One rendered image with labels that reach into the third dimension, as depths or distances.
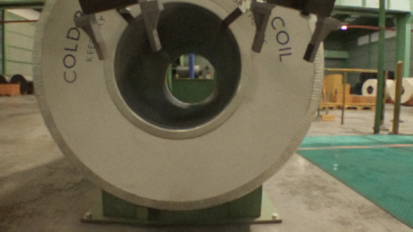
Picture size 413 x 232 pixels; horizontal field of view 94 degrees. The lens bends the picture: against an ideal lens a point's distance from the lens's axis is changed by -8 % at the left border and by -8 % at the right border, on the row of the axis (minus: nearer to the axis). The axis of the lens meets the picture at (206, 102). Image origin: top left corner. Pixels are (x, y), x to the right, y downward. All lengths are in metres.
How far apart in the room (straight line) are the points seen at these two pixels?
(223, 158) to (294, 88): 0.40
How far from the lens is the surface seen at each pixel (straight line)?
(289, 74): 0.90
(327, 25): 0.54
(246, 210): 1.22
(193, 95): 3.32
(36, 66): 1.06
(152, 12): 0.47
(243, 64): 0.85
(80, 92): 0.95
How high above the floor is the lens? 0.69
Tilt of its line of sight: 4 degrees down
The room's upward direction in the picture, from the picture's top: 1 degrees clockwise
